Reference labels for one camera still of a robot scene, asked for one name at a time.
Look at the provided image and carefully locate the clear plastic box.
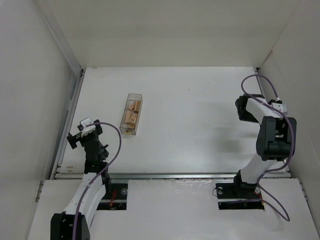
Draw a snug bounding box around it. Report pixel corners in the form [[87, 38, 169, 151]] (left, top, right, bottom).
[[119, 93, 143, 135]]

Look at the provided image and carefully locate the small wood cube block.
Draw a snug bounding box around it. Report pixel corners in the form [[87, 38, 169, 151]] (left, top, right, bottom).
[[129, 113, 138, 126]]

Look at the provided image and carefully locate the long wood block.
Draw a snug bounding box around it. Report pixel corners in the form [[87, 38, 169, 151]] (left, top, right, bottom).
[[124, 110, 132, 124]]

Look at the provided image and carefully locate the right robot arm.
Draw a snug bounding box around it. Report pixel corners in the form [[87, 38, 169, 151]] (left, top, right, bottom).
[[233, 94, 297, 198]]

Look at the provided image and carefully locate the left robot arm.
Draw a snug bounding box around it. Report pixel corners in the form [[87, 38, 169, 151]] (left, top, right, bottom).
[[50, 118, 109, 240]]

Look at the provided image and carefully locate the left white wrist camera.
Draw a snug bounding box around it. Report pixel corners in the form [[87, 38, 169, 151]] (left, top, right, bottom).
[[78, 117, 96, 138]]

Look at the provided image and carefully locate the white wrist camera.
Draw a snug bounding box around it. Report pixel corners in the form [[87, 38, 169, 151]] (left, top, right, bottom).
[[78, 117, 96, 138], [268, 99, 288, 115]]

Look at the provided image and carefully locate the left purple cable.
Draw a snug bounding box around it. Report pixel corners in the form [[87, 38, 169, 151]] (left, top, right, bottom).
[[72, 121, 123, 240]]

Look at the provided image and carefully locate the purple cable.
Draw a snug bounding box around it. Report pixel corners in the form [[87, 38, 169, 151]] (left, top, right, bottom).
[[241, 74, 295, 222], [72, 121, 123, 240]]

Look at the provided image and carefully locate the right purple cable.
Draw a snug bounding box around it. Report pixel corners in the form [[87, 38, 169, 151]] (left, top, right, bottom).
[[241, 74, 295, 222]]

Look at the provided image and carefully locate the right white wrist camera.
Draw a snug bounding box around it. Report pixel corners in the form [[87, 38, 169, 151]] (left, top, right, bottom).
[[268, 99, 288, 115]]

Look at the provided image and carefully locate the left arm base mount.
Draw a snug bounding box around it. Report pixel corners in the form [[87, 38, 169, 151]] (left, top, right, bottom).
[[97, 183, 128, 211]]

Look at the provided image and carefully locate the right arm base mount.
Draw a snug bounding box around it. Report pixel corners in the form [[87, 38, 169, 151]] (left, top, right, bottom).
[[215, 182, 265, 210]]

